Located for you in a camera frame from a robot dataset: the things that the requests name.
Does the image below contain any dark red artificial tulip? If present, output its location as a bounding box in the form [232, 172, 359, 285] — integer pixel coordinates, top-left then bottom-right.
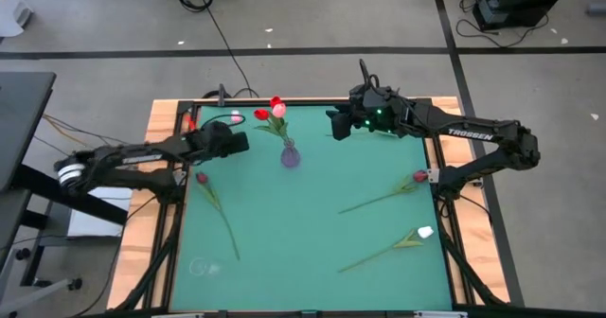
[337, 168, 429, 215]
[195, 170, 241, 262]

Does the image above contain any red and pink tulips bouquet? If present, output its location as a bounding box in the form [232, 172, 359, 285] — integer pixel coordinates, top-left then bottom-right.
[253, 108, 291, 144]

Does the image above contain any white artificial tulip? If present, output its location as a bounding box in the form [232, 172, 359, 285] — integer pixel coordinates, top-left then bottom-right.
[337, 225, 435, 274]

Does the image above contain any purple ribbed glass vase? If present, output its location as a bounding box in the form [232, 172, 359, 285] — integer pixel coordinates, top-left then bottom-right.
[280, 137, 302, 169]

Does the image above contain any clear glass vase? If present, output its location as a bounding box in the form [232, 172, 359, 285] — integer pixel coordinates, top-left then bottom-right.
[188, 256, 223, 278]

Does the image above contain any green table mat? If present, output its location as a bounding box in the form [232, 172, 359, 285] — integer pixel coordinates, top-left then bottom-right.
[169, 104, 454, 312]

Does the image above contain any white flat box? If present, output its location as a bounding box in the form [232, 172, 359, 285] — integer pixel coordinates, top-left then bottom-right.
[65, 186, 134, 239]

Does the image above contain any black desk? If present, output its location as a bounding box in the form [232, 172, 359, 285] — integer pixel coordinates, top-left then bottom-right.
[0, 70, 132, 318]

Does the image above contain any black equipment cart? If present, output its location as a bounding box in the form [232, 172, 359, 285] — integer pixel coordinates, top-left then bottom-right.
[472, 0, 579, 32]

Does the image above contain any black aluminium table frame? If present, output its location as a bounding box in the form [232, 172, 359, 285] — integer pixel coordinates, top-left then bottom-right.
[113, 97, 511, 318]

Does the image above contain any black floor cable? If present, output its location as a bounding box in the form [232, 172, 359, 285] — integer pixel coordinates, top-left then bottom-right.
[176, 0, 260, 99]

